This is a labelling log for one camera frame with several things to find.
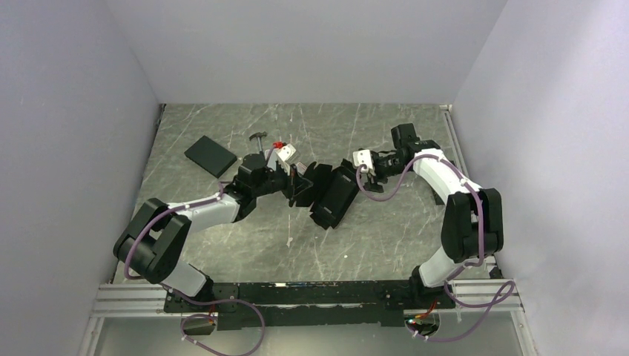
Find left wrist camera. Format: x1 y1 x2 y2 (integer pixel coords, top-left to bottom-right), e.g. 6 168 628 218
267 142 300 174

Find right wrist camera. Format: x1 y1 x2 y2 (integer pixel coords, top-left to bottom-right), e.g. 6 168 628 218
352 149 376 177

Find black flat box left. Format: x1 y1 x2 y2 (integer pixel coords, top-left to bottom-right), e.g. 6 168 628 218
184 136 237 178

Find hammer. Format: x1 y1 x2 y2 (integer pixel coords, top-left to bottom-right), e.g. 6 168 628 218
248 131 268 155

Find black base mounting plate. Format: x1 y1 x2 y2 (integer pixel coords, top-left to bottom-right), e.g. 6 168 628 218
164 280 455 331

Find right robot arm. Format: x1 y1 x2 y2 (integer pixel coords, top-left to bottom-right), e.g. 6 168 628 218
352 123 504 308

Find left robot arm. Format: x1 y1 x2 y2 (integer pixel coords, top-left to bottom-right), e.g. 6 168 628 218
113 149 315 312

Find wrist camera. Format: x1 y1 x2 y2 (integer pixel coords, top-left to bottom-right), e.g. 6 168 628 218
352 149 376 177
267 142 300 174

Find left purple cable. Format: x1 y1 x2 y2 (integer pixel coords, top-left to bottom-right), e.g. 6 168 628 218
122 182 266 356

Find aluminium frame rail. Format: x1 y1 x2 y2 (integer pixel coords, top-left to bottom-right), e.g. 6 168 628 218
78 279 539 355

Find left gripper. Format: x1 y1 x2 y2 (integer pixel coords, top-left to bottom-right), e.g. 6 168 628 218
253 162 314 201

